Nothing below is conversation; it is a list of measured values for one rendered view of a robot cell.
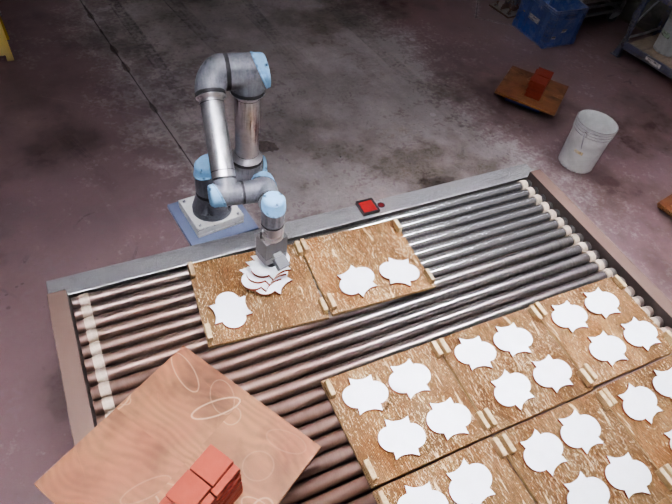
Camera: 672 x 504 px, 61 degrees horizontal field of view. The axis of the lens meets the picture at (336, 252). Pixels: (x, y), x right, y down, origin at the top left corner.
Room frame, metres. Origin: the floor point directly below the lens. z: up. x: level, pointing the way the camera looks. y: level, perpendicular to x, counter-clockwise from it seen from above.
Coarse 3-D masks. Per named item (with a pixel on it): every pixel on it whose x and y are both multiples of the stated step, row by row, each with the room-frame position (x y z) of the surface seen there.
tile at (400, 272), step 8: (384, 264) 1.39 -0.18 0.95; (392, 264) 1.39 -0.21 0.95; (400, 264) 1.40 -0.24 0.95; (408, 264) 1.41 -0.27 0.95; (384, 272) 1.35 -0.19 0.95; (392, 272) 1.35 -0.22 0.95; (400, 272) 1.36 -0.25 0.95; (408, 272) 1.37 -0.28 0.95; (416, 272) 1.38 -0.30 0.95; (392, 280) 1.32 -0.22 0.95; (400, 280) 1.32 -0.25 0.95; (408, 280) 1.33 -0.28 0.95
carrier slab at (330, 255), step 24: (312, 240) 1.45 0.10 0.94; (336, 240) 1.47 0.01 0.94; (360, 240) 1.50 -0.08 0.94; (384, 240) 1.52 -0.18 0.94; (312, 264) 1.33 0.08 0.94; (336, 264) 1.35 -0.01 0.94; (360, 264) 1.38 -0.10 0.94; (336, 288) 1.24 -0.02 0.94; (384, 288) 1.28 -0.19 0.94; (408, 288) 1.30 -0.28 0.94; (432, 288) 1.33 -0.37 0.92; (336, 312) 1.14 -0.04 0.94
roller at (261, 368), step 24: (552, 264) 1.57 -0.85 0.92; (576, 264) 1.60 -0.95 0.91; (480, 288) 1.38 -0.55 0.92; (504, 288) 1.41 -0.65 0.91; (408, 312) 1.21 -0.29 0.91; (432, 312) 1.23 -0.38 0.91; (336, 336) 1.06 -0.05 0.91; (360, 336) 1.08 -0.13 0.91; (264, 360) 0.92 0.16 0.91; (288, 360) 0.94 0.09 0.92
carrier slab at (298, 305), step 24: (216, 264) 1.25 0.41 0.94; (240, 264) 1.27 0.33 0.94; (216, 288) 1.15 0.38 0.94; (240, 288) 1.17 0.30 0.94; (288, 288) 1.21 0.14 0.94; (312, 288) 1.23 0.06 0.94; (264, 312) 1.09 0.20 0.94; (288, 312) 1.11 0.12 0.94; (312, 312) 1.12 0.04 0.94; (216, 336) 0.96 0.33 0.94; (240, 336) 0.98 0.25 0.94
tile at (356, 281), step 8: (352, 272) 1.32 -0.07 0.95; (360, 272) 1.33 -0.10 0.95; (368, 272) 1.33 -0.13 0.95; (344, 280) 1.28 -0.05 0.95; (352, 280) 1.28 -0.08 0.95; (360, 280) 1.29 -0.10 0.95; (368, 280) 1.30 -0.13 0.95; (344, 288) 1.24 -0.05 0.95; (352, 288) 1.25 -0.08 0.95; (360, 288) 1.25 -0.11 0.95; (368, 288) 1.26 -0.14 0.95; (360, 296) 1.23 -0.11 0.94
